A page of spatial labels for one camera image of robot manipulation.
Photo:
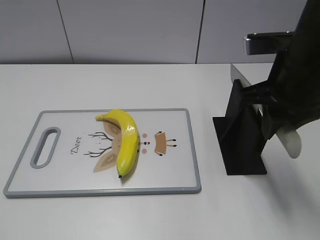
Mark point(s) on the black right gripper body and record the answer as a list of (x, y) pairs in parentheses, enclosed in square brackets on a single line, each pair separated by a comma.
[(295, 73)]

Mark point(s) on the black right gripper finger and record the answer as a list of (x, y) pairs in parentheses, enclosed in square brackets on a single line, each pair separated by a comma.
[(260, 93), (273, 118)]

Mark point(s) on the white-handled kitchen knife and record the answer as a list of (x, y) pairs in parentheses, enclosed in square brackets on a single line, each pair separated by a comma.
[(287, 134)]

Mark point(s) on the yellow plastic banana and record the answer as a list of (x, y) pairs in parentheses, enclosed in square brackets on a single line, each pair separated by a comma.
[(130, 139)]

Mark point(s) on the black knife stand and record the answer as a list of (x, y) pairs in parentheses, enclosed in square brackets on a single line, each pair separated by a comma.
[(239, 136)]

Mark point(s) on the white grey-rimmed cutting board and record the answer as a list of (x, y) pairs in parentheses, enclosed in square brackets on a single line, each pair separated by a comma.
[(70, 154)]

